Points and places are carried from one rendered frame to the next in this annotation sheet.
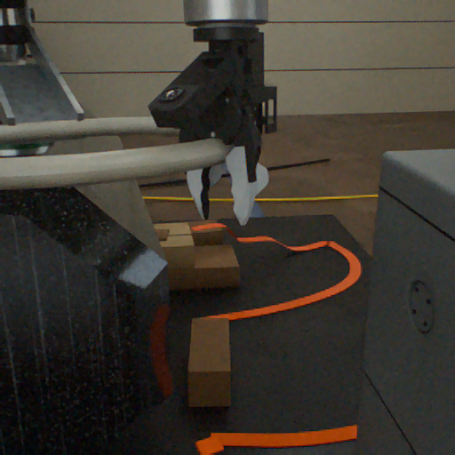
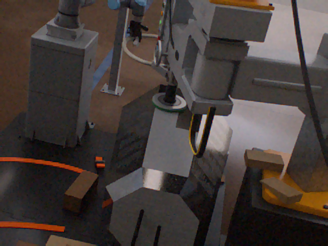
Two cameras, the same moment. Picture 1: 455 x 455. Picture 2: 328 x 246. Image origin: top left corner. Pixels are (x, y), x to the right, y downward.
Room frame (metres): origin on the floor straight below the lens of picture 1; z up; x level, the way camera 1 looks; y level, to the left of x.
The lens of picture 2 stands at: (4.14, 1.03, 2.20)
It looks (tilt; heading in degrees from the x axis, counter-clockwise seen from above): 28 degrees down; 191
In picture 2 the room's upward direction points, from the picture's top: 12 degrees clockwise
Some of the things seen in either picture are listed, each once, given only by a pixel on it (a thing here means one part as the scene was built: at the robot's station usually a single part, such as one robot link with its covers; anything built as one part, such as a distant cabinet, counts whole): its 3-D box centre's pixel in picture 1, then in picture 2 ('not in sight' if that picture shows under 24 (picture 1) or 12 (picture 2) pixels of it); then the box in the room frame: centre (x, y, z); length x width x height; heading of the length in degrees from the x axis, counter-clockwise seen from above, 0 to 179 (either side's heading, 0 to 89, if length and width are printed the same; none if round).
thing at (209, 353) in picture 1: (210, 359); (81, 191); (1.51, 0.06, 0.07); 0.30 x 0.12 x 0.12; 1
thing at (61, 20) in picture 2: not in sight; (68, 17); (0.78, -0.48, 0.98); 0.19 x 0.19 x 0.10
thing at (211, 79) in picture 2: not in sight; (214, 72); (1.92, 0.79, 1.32); 0.19 x 0.19 x 0.20
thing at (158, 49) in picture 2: not in sight; (164, 54); (1.49, 0.44, 1.18); 0.15 x 0.10 x 0.15; 26
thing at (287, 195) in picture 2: not in sight; (280, 187); (1.88, 1.25, 0.80); 0.20 x 0.10 x 0.05; 47
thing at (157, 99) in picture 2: not in sight; (169, 101); (1.33, 0.49, 0.82); 0.21 x 0.21 x 0.01
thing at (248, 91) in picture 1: (230, 86); (135, 27); (0.65, 0.00, 0.99); 0.09 x 0.08 x 0.12; 147
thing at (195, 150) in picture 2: not in sight; (200, 125); (1.92, 0.78, 1.04); 0.23 x 0.03 x 0.32; 26
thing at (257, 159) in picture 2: not in sight; (263, 160); (1.67, 1.14, 0.81); 0.20 x 0.10 x 0.05; 105
